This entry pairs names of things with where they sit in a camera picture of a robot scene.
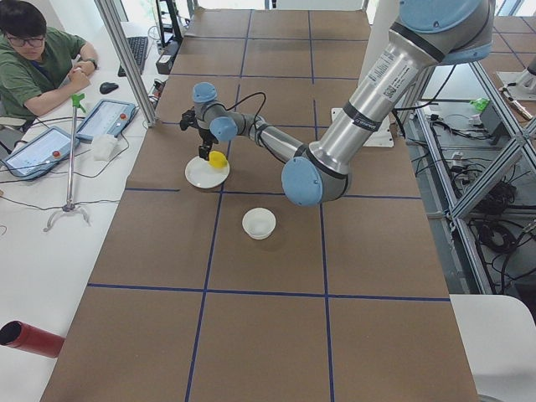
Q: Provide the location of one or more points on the aluminium frame post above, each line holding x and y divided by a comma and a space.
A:
111, 20

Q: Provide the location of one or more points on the silver green reacher grabber tool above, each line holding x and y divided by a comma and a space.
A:
70, 208

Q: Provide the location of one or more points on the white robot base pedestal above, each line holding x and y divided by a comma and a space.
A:
382, 137

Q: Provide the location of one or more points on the red cylinder tube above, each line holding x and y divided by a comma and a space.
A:
27, 338

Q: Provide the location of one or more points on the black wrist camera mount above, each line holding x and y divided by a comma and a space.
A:
188, 119

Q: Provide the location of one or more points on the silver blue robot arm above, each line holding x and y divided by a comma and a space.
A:
425, 34

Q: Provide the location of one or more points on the near blue teach pendant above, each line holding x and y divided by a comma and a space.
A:
39, 156

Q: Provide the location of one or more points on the white round plate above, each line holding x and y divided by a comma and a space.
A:
201, 174

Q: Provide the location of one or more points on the blue teach pendant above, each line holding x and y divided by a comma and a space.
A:
107, 117
39, 156

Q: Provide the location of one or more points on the person in green shirt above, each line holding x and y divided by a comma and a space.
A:
41, 66

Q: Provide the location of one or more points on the black computer mouse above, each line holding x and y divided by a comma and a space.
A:
108, 87

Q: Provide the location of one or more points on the white round bowl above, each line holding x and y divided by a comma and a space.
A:
258, 223

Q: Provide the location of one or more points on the black small desktop computer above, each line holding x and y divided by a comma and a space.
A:
166, 60

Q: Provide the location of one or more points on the yellow lemon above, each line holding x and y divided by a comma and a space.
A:
217, 159

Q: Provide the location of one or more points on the black keyboard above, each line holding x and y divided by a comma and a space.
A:
139, 47

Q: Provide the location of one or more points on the far blue teach pendant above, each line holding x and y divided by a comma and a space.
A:
107, 117

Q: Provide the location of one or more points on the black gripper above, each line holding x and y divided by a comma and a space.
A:
204, 138

